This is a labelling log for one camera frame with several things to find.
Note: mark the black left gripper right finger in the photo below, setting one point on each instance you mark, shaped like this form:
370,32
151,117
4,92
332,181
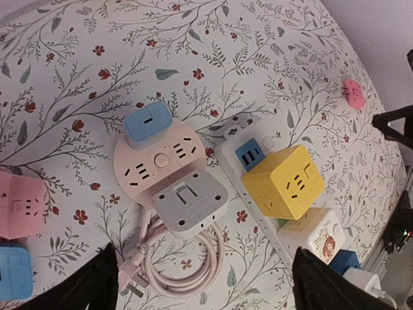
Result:
317,286

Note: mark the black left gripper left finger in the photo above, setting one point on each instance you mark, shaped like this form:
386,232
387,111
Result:
93,286

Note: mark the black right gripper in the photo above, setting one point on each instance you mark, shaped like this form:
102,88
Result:
401,219

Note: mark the dark blue cube socket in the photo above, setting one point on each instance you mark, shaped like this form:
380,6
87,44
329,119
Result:
344,260

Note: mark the small pink plug adapter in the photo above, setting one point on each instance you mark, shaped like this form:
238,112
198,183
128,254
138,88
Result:
354,94

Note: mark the white cartoon cube socket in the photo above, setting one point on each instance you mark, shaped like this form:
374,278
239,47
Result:
318,230

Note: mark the yellow cube socket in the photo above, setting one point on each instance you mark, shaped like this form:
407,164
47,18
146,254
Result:
285,183

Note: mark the pink cube socket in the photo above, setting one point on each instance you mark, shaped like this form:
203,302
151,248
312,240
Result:
22,202

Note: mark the light blue plug adapter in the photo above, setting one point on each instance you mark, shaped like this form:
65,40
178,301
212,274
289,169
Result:
147,125

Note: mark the blue square adapter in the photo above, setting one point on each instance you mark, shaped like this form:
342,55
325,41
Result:
16,273

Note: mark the white square adapter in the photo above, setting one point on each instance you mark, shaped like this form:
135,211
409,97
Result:
191,204

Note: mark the pink round power strip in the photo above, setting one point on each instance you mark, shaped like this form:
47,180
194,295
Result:
143,173

